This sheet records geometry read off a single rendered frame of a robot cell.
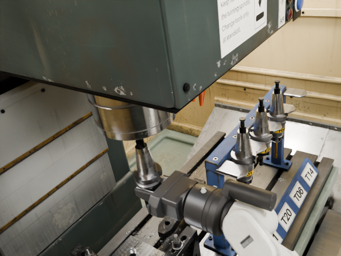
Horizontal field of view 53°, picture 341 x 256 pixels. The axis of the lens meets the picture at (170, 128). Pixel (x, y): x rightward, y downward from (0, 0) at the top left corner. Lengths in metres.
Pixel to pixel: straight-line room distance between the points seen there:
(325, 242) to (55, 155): 0.94
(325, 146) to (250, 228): 1.08
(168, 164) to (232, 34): 1.49
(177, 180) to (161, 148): 1.35
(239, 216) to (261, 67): 1.14
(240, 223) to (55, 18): 0.43
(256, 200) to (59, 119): 0.67
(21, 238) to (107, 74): 0.79
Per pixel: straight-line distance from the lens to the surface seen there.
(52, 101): 1.07
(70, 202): 1.24
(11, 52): 0.65
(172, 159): 1.97
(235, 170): 0.84
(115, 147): 1.35
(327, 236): 1.36
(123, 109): 0.58
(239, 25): 0.52
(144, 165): 0.72
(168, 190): 0.72
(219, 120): 1.82
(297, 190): 1.21
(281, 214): 1.11
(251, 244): 0.61
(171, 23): 0.38
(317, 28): 1.53
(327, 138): 1.67
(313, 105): 1.66
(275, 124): 1.01
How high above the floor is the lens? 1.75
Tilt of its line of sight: 31 degrees down
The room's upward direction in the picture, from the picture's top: 9 degrees counter-clockwise
